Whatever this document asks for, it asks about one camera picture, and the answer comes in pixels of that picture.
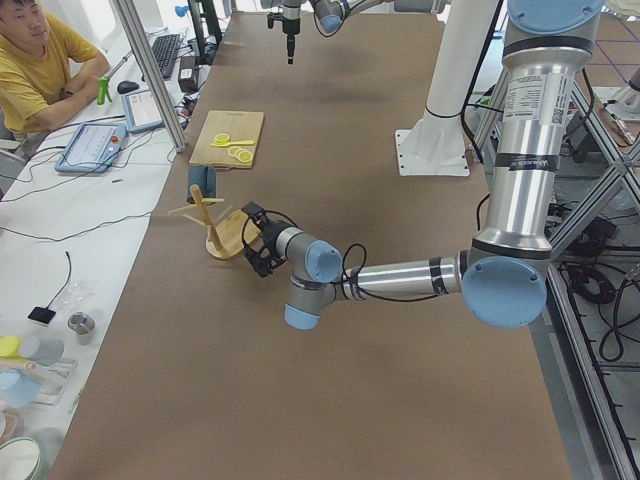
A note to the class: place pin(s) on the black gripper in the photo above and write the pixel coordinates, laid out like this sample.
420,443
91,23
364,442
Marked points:
290,24
268,235

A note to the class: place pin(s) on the teal cup yellow inside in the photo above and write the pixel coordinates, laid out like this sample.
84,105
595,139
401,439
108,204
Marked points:
204,176

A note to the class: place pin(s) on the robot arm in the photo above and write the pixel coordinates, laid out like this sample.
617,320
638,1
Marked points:
330,16
502,275

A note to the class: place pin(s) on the wooden cup storage rack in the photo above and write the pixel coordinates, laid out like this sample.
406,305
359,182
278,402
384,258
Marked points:
224,237

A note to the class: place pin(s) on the small steel cup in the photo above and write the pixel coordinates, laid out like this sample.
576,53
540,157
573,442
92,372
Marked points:
83,326

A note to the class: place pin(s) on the grey cup on tray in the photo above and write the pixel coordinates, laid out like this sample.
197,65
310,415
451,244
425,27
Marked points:
45,351

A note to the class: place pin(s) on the yellow cup on tray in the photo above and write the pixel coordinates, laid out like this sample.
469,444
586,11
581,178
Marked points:
9,347

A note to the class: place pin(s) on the light blue cup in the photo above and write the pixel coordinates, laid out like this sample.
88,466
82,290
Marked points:
18,389

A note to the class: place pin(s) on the lemon slice front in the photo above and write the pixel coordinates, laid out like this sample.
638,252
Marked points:
244,156

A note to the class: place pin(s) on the lemon slice middle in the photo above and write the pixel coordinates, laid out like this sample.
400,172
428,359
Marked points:
234,151

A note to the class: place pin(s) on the yellow plastic knife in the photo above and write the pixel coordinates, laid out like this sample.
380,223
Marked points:
240,143

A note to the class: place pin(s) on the wooden cutting board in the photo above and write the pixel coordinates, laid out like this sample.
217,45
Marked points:
240,125

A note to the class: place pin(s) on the black keyboard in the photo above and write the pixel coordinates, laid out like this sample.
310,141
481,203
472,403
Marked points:
165,50

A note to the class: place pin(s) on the blue teach pendant far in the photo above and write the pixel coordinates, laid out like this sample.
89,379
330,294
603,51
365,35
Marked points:
140,111

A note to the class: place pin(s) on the blue teach pendant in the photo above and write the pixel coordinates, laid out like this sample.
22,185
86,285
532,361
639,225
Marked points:
140,111
92,149

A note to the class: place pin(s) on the black computer mouse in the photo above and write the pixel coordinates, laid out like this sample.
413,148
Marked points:
126,86

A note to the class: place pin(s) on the green clamp tool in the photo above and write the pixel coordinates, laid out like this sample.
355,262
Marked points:
103,94

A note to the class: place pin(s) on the blue teach pendant near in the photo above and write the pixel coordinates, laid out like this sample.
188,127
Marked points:
92,149

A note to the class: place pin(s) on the black square pad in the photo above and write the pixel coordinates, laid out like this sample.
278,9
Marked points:
42,315

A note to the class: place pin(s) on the person in yellow shirt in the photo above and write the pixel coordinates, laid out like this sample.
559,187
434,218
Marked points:
49,72

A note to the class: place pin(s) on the mint green bowl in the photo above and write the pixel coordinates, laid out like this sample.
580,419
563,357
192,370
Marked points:
21,459

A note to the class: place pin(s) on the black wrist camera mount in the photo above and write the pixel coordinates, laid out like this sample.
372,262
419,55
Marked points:
256,214

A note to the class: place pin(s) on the aluminium frame post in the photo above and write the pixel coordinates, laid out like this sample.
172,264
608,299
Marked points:
138,42

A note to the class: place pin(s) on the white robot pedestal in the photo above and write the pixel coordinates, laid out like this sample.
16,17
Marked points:
435,145

